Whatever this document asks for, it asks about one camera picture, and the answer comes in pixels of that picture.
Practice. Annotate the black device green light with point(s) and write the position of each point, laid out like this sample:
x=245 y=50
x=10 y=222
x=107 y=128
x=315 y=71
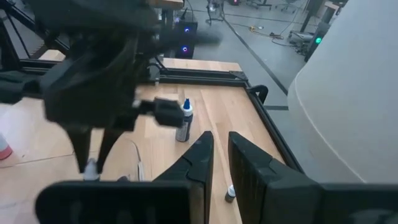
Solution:
x=317 y=39

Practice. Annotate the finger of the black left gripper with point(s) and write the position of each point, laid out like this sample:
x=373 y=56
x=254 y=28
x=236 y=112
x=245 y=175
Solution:
x=107 y=146
x=79 y=146

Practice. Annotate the black floor fan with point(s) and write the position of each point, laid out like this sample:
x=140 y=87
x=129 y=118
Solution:
x=211 y=7

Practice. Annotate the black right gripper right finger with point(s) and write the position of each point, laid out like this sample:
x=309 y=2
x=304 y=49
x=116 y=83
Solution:
x=273 y=193

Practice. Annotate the small white-capped dropper bottle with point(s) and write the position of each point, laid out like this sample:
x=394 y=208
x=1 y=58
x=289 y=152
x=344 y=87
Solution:
x=91 y=172
x=230 y=194

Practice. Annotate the blue food coloring bottle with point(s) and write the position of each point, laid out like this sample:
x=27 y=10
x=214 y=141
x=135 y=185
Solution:
x=186 y=124

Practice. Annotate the red food coloring bottle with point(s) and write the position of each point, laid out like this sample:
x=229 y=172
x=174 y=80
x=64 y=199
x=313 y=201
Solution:
x=3 y=149

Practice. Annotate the wooden workbench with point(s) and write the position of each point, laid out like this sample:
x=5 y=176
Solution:
x=166 y=3

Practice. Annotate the computer tower blue lights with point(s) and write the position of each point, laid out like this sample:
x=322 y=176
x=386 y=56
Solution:
x=186 y=39

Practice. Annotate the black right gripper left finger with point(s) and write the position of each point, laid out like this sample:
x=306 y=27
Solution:
x=186 y=193

